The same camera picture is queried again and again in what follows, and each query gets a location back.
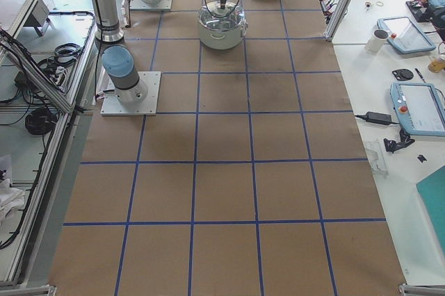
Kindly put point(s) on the glass pot lid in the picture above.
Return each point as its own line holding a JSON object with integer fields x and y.
{"x": 210, "y": 16}

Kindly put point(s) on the pale green electric pot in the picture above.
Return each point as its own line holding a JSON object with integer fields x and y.
{"x": 221, "y": 40}

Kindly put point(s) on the white mug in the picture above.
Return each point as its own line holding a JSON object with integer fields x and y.
{"x": 376, "y": 41}

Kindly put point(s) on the blue teach pendant far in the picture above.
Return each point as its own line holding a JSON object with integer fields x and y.
{"x": 405, "y": 35}

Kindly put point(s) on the blue teach pendant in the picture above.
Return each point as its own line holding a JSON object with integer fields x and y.
{"x": 418, "y": 108}
{"x": 405, "y": 35}

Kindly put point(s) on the black power adapter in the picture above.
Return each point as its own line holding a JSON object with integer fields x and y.
{"x": 378, "y": 118}

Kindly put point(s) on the blue teach pendant near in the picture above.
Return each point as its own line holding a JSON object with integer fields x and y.
{"x": 418, "y": 108}

